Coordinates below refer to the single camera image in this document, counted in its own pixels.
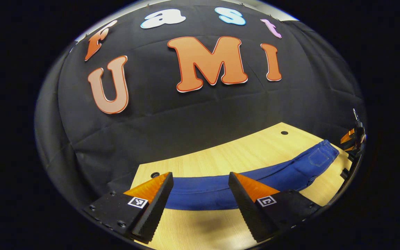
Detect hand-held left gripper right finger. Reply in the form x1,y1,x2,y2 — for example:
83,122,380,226
228,172,322,243

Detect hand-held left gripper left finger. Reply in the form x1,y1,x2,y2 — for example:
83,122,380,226
84,172,174,243

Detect blue jeans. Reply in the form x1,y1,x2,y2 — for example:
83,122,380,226
165,140,340,211

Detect black backdrop cloth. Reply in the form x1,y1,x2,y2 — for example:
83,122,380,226
34,0,366,209

